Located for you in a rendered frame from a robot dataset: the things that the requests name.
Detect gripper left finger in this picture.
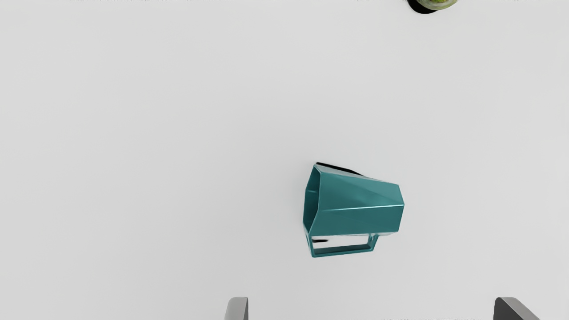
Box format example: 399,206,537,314
224,297,249,320

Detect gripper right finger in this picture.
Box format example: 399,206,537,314
493,297,541,320

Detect teal faceted mug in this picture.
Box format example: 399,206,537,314
303,164,405,259

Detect green round fruit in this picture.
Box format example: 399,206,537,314
420,0,458,10

